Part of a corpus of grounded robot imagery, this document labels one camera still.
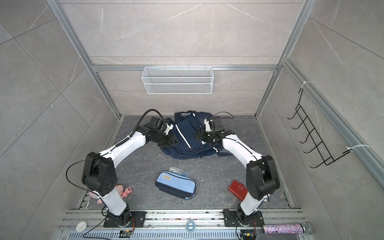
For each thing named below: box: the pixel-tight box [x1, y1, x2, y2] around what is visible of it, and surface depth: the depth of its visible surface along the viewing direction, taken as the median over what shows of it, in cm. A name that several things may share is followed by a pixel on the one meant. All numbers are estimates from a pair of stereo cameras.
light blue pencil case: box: [155, 170, 197, 200], surface depth 82 cm
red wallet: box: [228, 179, 248, 201], surface depth 84 cm
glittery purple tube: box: [262, 222, 315, 235], surface depth 70 cm
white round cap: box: [75, 221, 88, 233], surface depth 72 cm
